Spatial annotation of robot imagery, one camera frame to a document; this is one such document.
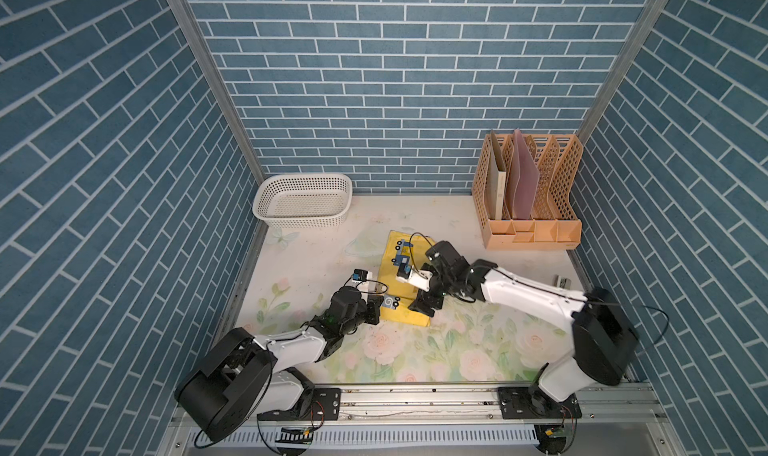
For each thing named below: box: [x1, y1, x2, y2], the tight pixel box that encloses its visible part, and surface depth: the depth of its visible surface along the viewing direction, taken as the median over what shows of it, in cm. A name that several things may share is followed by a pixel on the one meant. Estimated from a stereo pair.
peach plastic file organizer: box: [472, 134, 583, 251], surface depth 107 cm
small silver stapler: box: [553, 274, 571, 289], surface depth 96 cm
